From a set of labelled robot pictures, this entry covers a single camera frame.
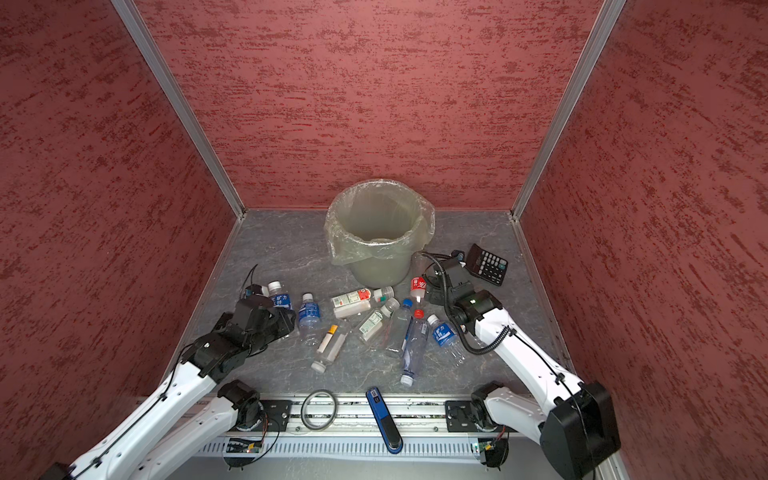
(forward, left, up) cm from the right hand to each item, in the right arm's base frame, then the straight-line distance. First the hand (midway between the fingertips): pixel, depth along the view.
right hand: (440, 292), depth 83 cm
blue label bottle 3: (-11, -2, -9) cm, 14 cm away
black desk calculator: (+16, -20, -12) cm, 29 cm away
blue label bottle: (-3, +44, +5) cm, 44 cm away
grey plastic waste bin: (+11, +16, -6) cm, 21 cm away
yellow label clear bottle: (-9, +31, -8) cm, 33 cm away
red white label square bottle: (+1, +26, -7) cm, 27 cm away
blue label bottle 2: (-3, +39, -11) cm, 41 cm away
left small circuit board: (-33, +53, -15) cm, 64 cm away
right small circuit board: (-36, -11, -17) cm, 41 cm away
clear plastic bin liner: (+29, +18, +1) cm, 34 cm away
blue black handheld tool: (-32, +15, -11) cm, 37 cm away
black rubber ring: (-26, +37, -11) cm, 47 cm away
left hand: (-7, +42, -2) cm, 42 cm away
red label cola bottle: (+18, +4, -11) cm, 22 cm away
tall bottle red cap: (-12, +8, -9) cm, 17 cm away
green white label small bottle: (-7, +19, -8) cm, 22 cm away
